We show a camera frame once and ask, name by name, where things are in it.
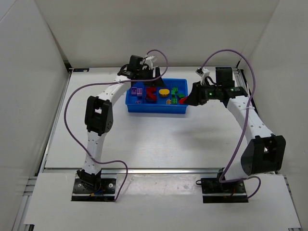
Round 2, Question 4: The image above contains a small green brick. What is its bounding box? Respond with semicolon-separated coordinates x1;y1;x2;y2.
171;87;179;94

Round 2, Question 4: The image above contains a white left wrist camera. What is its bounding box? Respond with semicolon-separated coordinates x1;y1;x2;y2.
144;55;157;69

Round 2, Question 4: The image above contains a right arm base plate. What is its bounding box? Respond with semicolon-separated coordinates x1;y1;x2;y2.
195;178;248;204

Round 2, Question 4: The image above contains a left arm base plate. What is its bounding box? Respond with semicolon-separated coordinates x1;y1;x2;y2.
71;174;117;202

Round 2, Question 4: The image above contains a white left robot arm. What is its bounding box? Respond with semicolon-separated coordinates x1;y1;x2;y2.
77;55;160;192

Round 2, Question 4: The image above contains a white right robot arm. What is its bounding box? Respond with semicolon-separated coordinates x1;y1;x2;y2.
180;67;286;184

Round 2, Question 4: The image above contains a red curved brick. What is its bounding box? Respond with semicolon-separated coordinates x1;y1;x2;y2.
179;97;187;105

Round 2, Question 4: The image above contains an aluminium front rail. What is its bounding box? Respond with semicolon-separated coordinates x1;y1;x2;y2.
42;168;219;174

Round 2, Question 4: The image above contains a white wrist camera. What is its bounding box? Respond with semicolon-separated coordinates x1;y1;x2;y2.
144;55;157;69
195;67;210;85

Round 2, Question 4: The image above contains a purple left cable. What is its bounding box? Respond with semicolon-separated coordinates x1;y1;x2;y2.
64;49;168;202

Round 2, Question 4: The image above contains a purple curved brick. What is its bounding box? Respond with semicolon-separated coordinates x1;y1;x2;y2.
130;87;137;96

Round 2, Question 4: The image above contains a blue divided plastic bin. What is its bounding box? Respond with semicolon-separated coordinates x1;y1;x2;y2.
125;78;188;114

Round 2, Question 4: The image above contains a yellow oval brick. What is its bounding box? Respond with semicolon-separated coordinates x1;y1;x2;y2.
158;89;170;98

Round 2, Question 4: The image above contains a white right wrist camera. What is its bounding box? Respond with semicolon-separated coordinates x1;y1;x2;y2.
195;67;210;85

